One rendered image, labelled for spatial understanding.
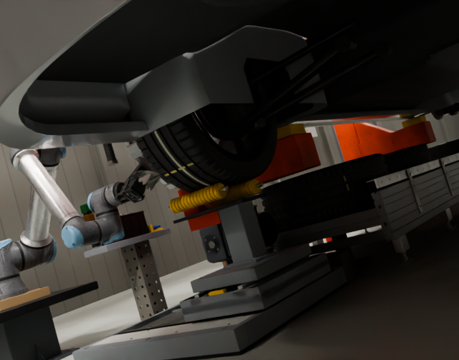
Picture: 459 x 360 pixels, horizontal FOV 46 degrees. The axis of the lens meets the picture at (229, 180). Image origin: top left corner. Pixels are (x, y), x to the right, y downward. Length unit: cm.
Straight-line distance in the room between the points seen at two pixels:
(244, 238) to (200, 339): 43
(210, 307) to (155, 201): 458
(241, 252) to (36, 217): 111
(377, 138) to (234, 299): 268
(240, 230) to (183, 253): 457
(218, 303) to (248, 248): 25
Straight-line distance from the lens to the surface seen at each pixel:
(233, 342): 172
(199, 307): 197
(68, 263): 553
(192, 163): 188
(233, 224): 204
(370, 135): 435
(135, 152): 202
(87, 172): 592
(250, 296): 182
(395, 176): 260
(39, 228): 278
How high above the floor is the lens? 40
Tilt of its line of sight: 4 degrees up
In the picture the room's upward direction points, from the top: 17 degrees counter-clockwise
